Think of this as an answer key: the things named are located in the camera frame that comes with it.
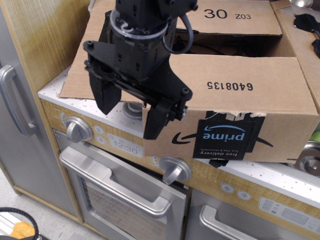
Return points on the silver toy dishwasher door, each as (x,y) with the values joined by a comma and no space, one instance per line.
(212,219)

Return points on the silver metal bowl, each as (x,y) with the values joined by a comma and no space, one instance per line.
(302,3)

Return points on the large cardboard Amazon box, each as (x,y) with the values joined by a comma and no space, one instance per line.
(244,106)

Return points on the silver metal toy pot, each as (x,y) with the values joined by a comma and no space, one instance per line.
(309,159)

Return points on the toy play kitchen unit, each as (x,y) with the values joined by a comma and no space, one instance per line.
(115,133)

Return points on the yellow orange object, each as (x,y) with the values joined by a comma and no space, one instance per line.
(22,230)

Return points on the black objects on right flap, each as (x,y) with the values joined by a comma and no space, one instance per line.
(308,23)

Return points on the left silver oven knob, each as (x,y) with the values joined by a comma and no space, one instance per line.
(77,130)

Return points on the silver oven knob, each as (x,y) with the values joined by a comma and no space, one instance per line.
(174,169)
(77,130)

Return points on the right silver oven knob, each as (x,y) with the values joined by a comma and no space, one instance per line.
(174,169)

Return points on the grey toy fridge door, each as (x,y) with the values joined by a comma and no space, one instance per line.
(38,40)

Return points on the grey toy stove burner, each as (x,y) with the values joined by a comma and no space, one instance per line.
(133,110)

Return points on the silver toy oven door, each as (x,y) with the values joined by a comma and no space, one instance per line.
(123,202)

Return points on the green toy fruit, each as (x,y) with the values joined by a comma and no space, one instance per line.
(315,137)

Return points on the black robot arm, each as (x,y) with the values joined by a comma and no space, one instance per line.
(132,55)

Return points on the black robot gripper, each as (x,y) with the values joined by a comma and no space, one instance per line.
(135,59)

